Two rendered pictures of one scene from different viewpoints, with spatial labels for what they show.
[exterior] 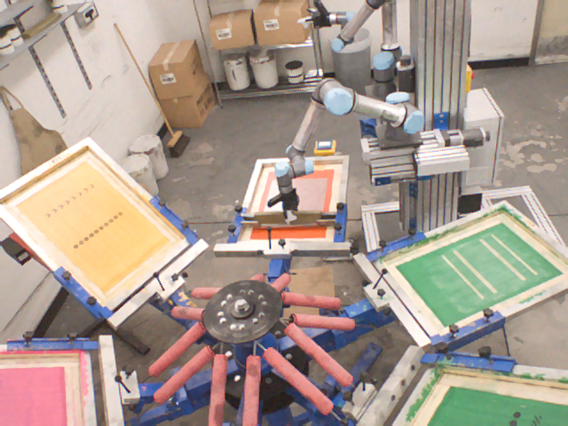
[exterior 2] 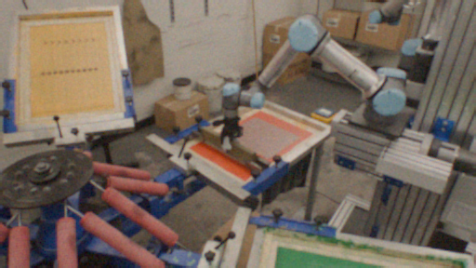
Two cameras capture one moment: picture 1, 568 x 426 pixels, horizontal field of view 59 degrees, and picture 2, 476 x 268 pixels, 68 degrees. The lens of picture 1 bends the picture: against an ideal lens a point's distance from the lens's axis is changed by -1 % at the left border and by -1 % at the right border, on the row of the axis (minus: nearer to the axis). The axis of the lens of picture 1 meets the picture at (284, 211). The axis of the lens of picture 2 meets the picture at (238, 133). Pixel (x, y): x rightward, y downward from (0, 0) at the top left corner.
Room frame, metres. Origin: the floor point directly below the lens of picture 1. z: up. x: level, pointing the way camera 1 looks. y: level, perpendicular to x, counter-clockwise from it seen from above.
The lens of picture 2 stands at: (0.72, -0.71, 2.02)
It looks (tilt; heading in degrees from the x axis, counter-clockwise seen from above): 32 degrees down; 26
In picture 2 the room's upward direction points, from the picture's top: 1 degrees clockwise
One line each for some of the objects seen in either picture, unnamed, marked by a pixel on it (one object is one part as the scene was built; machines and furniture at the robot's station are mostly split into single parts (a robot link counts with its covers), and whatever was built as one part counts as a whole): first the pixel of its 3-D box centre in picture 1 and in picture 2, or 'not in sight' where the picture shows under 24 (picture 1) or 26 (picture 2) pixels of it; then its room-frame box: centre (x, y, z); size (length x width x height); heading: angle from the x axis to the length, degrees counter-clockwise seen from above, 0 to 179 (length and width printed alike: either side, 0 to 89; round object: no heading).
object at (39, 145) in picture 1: (39, 150); (137, 32); (3.33, 1.65, 1.06); 0.53 x 0.07 x 1.05; 164
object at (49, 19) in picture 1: (40, 25); not in sight; (3.86, 1.45, 1.77); 0.41 x 0.10 x 0.03; 160
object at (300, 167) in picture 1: (301, 167); (252, 98); (2.08, -0.13, 1.31); 0.11 x 0.11 x 0.08; 7
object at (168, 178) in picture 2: (277, 266); (173, 177); (1.72, 0.09, 1.02); 0.17 x 0.06 x 0.05; 164
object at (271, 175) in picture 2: (340, 226); (265, 179); (1.95, -0.27, 0.98); 0.30 x 0.05 x 0.07; 164
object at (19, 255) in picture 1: (17, 246); not in sight; (2.25, 1.51, 1.06); 0.24 x 0.12 x 0.09; 44
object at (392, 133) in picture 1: (398, 125); (382, 107); (2.27, -0.68, 1.31); 0.15 x 0.15 x 0.10
